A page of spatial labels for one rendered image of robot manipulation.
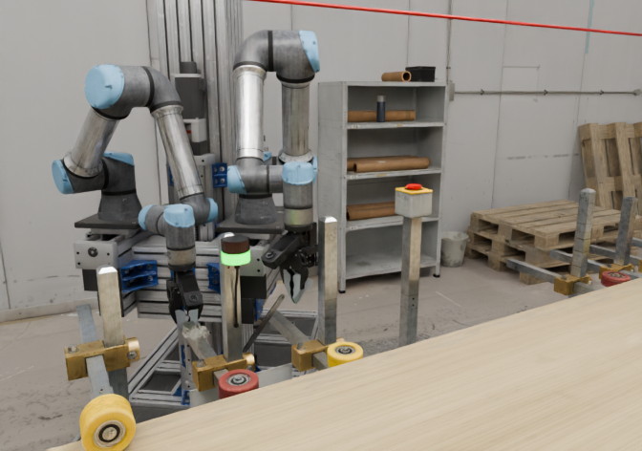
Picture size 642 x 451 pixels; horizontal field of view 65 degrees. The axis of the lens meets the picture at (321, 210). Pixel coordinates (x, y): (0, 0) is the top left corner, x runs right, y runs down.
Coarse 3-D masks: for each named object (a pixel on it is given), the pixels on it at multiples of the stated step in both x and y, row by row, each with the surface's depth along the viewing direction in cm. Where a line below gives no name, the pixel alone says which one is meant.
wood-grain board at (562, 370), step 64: (512, 320) 129; (576, 320) 129; (640, 320) 129; (320, 384) 101; (384, 384) 101; (448, 384) 101; (512, 384) 101; (576, 384) 101; (640, 384) 101; (64, 448) 83; (128, 448) 83; (192, 448) 83; (256, 448) 83; (320, 448) 83; (384, 448) 83; (448, 448) 83; (512, 448) 83; (576, 448) 83; (640, 448) 83
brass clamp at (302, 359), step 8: (296, 344) 128; (312, 344) 128; (320, 344) 128; (296, 352) 125; (304, 352) 124; (312, 352) 125; (320, 352) 126; (296, 360) 125; (304, 360) 124; (304, 368) 125; (312, 368) 126
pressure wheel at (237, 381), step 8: (224, 376) 102; (232, 376) 103; (240, 376) 102; (248, 376) 103; (256, 376) 102; (224, 384) 100; (232, 384) 100; (240, 384) 100; (248, 384) 100; (256, 384) 100; (224, 392) 99; (232, 392) 98; (240, 392) 98
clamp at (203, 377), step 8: (248, 352) 120; (208, 360) 116; (216, 360) 116; (224, 360) 116; (240, 360) 116; (248, 360) 117; (192, 368) 115; (200, 368) 112; (208, 368) 112; (216, 368) 113; (224, 368) 114; (232, 368) 115; (240, 368) 116; (248, 368) 116; (200, 376) 111; (208, 376) 112; (200, 384) 112; (208, 384) 113
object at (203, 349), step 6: (186, 324) 136; (192, 324) 136; (192, 342) 128; (198, 342) 126; (204, 342) 126; (192, 348) 129; (198, 348) 124; (204, 348) 123; (210, 348) 123; (198, 354) 124; (204, 354) 120; (210, 354) 120; (216, 354) 120; (216, 372) 113; (222, 372) 113; (216, 378) 111; (216, 384) 112
